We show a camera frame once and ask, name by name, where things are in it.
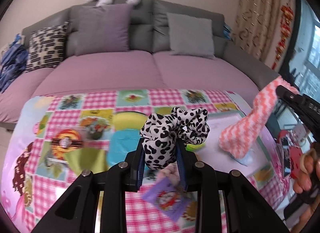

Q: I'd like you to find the purple wet wipes packet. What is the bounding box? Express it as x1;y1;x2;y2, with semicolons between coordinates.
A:
142;175;190;222

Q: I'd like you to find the window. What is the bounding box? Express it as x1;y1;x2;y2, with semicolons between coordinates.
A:
287;0;320;93

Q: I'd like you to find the black spotted scrunchie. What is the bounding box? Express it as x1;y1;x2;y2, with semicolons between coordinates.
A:
139;106;210;171

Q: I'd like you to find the small grey cushion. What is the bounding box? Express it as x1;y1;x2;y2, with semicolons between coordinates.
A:
166;13;216;59

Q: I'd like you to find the teal shallow cardboard tray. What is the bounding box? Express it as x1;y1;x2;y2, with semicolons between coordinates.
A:
197;111;279;181

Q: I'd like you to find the black patterned cushion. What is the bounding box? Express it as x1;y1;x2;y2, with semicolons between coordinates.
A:
25;21;69;72

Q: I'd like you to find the large grey cushion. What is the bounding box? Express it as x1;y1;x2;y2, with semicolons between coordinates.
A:
69;4;132;56

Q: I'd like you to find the grey sofa with pink cover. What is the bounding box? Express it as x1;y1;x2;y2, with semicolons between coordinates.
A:
0;0;280;131

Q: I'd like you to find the blue cloth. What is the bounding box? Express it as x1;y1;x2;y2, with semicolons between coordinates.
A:
222;23;233;41

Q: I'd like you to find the pink fluffy sock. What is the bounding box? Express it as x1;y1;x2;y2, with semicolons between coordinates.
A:
219;76;299;160

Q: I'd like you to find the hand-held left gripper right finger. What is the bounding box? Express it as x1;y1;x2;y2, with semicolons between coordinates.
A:
175;140;292;233

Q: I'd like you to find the person's right hand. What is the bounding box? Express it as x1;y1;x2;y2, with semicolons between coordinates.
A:
292;142;320;195

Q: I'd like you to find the blue checked clothing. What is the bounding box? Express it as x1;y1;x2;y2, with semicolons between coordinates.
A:
0;34;28;93

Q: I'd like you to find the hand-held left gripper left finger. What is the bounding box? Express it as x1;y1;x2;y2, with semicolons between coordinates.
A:
31;145;147;233

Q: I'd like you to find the red hanging ornament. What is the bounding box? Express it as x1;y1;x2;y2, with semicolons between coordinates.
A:
272;0;294;69

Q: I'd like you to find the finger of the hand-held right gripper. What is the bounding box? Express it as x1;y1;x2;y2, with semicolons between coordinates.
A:
275;85;304;109

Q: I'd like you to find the pink checkered tablecloth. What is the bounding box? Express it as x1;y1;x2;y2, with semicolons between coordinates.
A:
0;88;295;228

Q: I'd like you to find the blue face mask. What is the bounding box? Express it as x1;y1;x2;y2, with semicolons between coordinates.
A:
231;154;253;166

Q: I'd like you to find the beige patterned curtain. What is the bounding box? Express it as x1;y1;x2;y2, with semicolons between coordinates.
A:
230;0;298;68

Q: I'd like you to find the red bag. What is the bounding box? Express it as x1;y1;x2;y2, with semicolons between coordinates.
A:
276;129;304;178

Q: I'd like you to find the clear round snack packet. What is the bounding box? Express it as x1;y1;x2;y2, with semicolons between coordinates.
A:
46;128;87;163

